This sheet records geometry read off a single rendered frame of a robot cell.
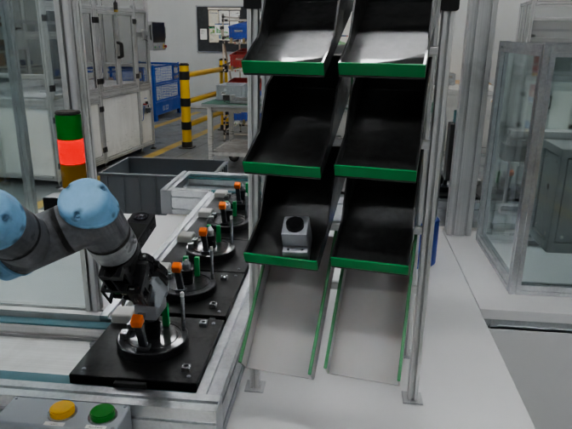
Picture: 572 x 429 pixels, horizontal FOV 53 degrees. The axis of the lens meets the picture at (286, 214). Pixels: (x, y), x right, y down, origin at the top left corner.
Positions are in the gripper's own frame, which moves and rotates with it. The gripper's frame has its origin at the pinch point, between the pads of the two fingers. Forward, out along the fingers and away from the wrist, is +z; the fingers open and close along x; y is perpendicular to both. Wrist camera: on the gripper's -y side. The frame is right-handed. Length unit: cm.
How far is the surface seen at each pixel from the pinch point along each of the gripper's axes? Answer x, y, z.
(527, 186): 86, -50, 30
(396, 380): 47.3, 14.4, 0.4
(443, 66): 52, -30, -31
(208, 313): 7.9, -2.8, 17.9
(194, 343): 8.0, 7.0, 9.7
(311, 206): 30.6, -14.8, -9.3
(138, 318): 0.5, 7.9, -4.1
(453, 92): 175, -529, 476
